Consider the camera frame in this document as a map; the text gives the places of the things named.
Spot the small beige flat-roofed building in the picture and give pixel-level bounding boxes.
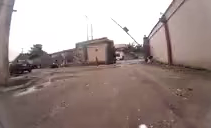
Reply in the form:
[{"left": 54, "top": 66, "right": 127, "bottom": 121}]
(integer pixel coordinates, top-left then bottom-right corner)
[{"left": 74, "top": 36, "right": 117, "bottom": 65}]

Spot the white vehicle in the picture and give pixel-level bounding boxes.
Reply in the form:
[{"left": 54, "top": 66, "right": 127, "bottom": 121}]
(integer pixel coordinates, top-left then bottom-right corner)
[{"left": 114, "top": 50, "right": 125, "bottom": 61}]

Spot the wet brown dirt road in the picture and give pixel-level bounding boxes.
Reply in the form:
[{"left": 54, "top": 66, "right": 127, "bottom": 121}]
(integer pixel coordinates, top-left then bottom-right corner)
[{"left": 0, "top": 59, "right": 211, "bottom": 128}]

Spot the low building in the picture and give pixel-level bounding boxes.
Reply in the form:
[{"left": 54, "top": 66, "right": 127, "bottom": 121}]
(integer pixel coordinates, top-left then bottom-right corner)
[{"left": 13, "top": 47, "right": 77, "bottom": 68}]

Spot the dark vehicle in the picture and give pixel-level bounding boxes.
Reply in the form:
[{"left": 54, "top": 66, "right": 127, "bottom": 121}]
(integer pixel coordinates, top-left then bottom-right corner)
[{"left": 48, "top": 61, "right": 60, "bottom": 69}]

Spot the tree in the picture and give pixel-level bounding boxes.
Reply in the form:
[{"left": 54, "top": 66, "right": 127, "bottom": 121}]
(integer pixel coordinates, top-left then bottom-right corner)
[{"left": 27, "top": 43, "right": 48, "bottom": 60}]

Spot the puddle of water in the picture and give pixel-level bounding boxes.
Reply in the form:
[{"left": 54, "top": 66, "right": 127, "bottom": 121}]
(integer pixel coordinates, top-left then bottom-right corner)
[{"left": 12, "top": 82, "right": 57, "bottom": 98}]

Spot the dark car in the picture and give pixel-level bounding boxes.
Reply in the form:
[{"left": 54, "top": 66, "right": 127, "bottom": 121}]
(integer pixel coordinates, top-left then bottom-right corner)
[{"left": 8, "top": 61, "right": 33, "bottom": 76}]

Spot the grey concrete building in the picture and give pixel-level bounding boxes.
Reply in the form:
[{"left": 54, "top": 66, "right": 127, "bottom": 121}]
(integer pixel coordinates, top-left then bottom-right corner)
[{"left": 0, "top": 0, "right": 16, "bottom": 89}]

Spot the long pale boundary wall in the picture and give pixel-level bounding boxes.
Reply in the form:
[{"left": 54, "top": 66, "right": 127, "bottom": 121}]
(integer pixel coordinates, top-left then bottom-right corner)
[{"left": 142, "top": 0, "right": 211, "bottom": 73}]

